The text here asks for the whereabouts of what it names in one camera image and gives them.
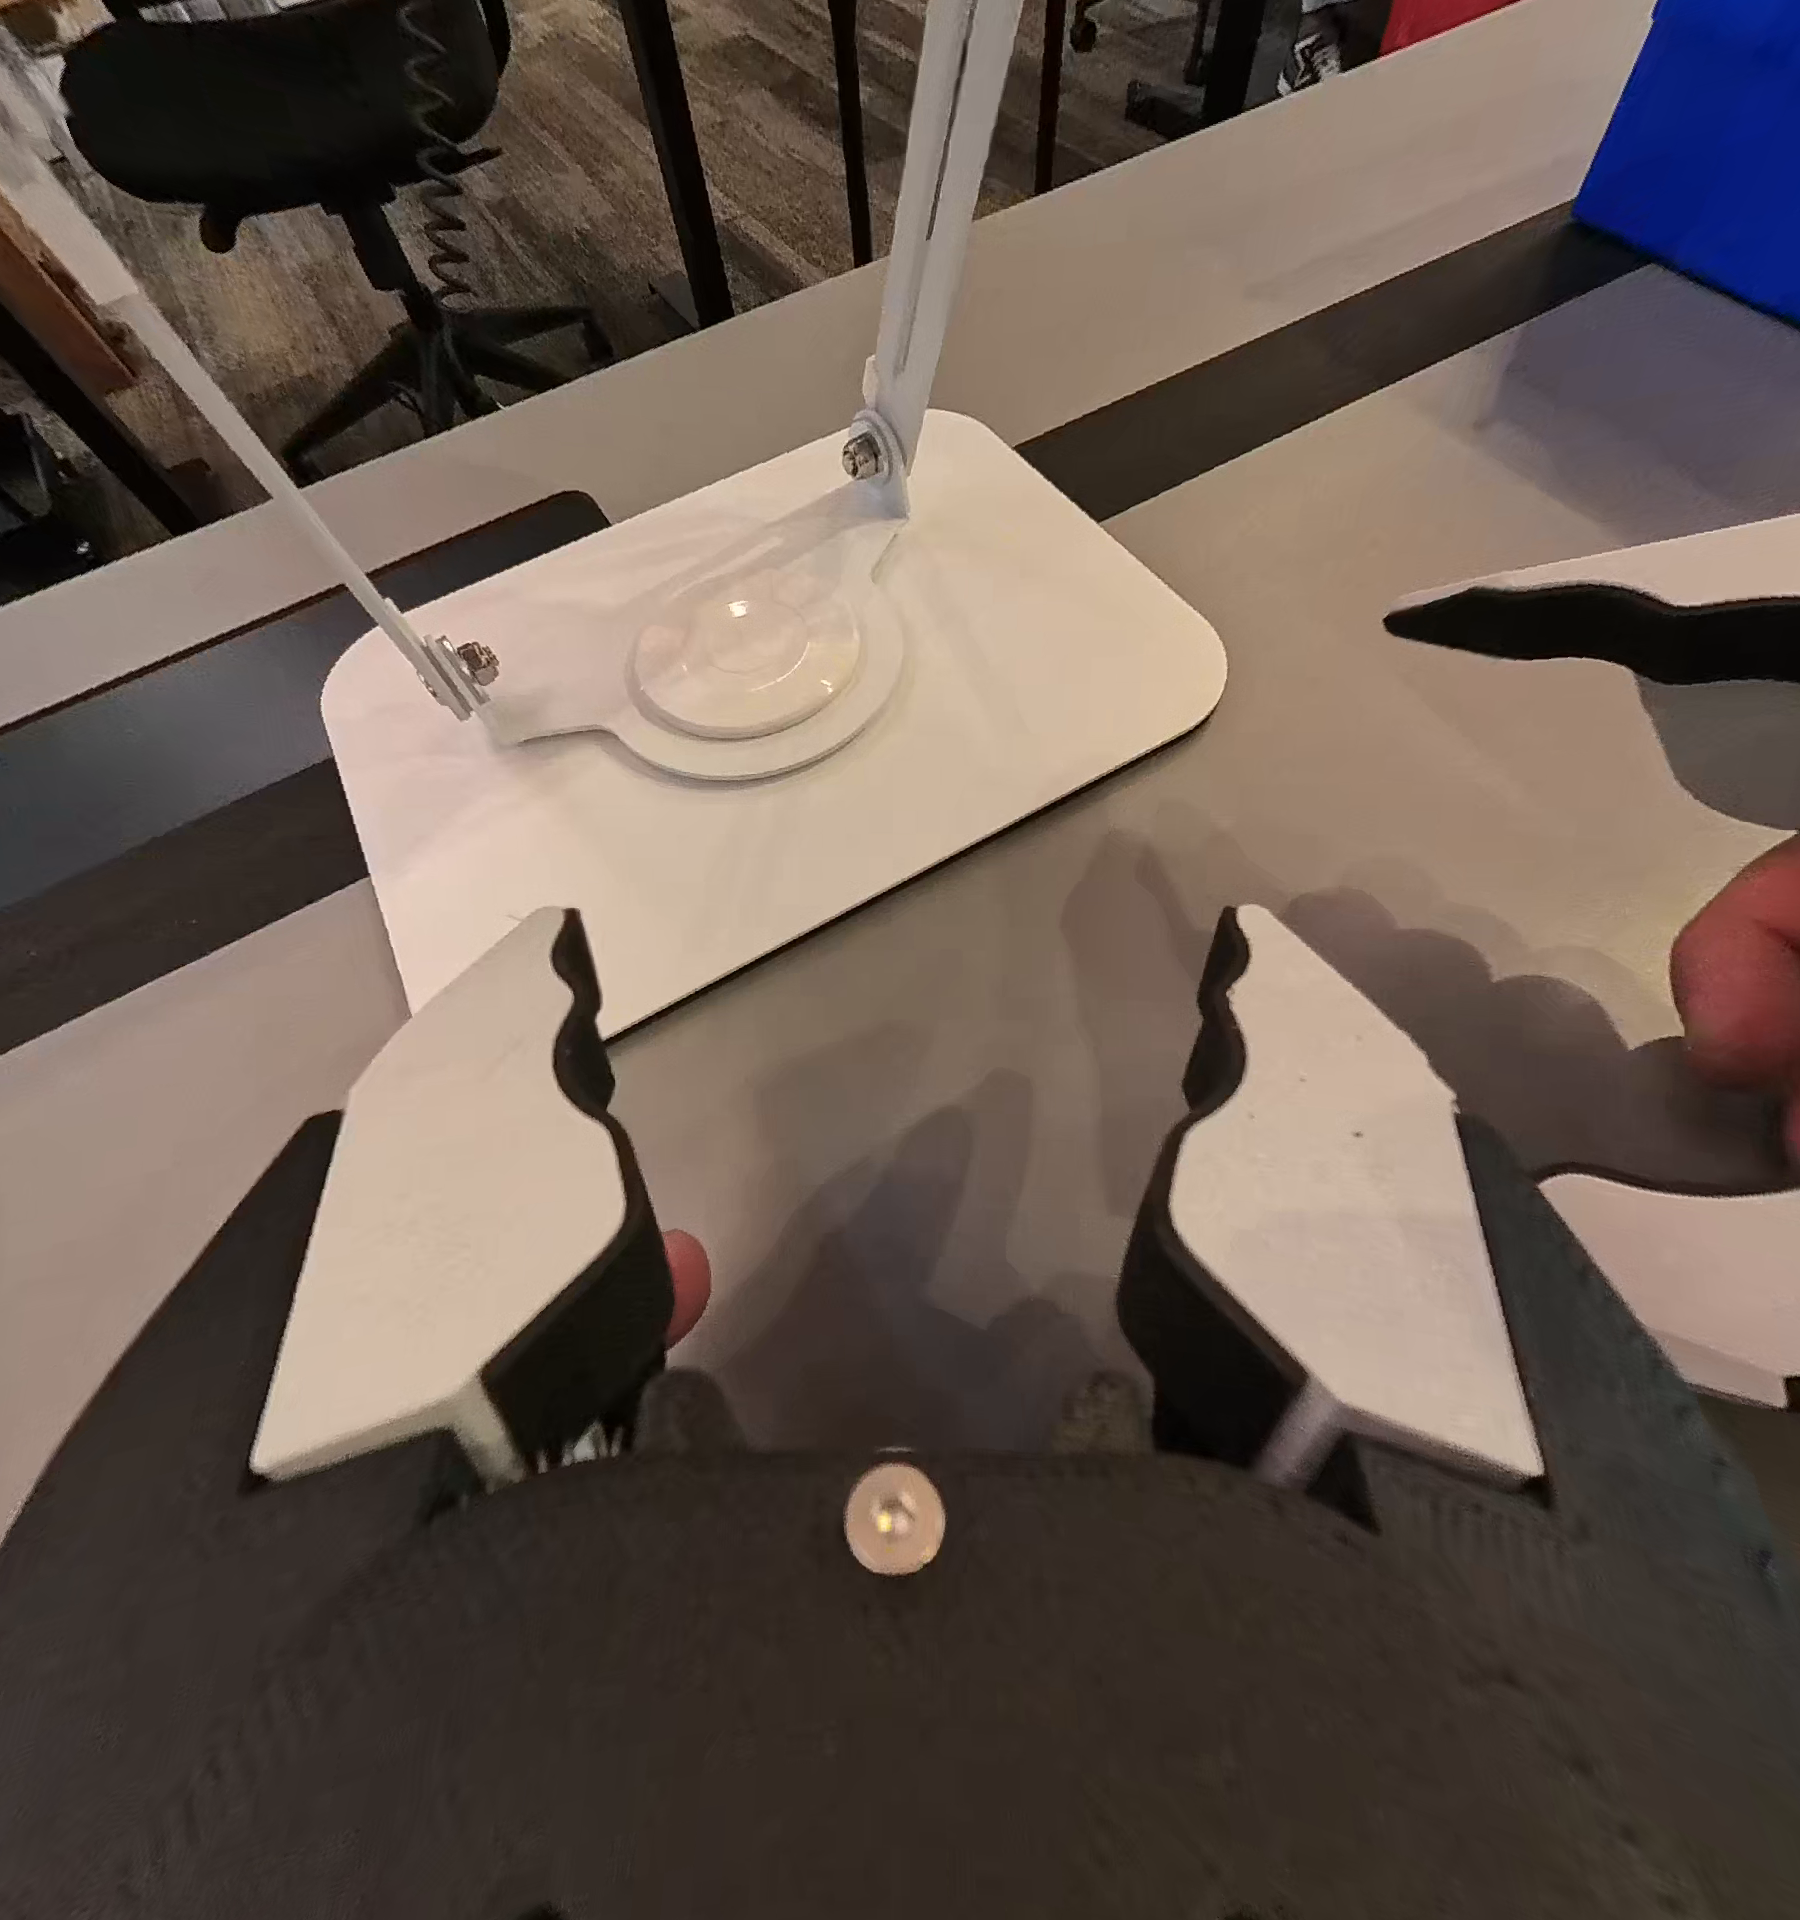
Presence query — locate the blue plastic bin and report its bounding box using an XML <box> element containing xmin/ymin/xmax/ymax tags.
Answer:
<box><xmin>1571</xmin><ymin>0</ymin><xmax>1800</xmax><ymax>360</ymax></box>

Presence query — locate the black swivel chair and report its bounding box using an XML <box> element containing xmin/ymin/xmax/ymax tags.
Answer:
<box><xmin>56</xmin><ymin>0</ymin><xmax>617</xmax><ymax>483</ymax></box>

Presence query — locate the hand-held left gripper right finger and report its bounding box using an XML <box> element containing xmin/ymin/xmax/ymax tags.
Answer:
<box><xmin>1115</xmin><ymin>903</ymin><xmax>1550</xmax><ymax>1494</ymax></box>

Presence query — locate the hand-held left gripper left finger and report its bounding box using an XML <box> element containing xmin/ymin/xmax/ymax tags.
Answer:
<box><xmin>247</xmin><ymin>903</ymin><xmax>677</xmax><ymax>1487</ymax></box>

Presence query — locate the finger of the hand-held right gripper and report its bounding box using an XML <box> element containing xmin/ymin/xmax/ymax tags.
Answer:
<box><xmin>1529</xmin><ymin>1034</ymin><xmax>1800</xmax><ymax>1414</ymax></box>
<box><xmin>1383</xmin><ymin>503</ymin><xmax>1800</xmax><ymax>822</ymax></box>

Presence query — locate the white board stand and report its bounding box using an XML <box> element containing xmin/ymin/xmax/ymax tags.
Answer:
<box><xmin>0</xmin><ymin>0</ymin><xmax>1232</xmax><ymax>1022</ymax></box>

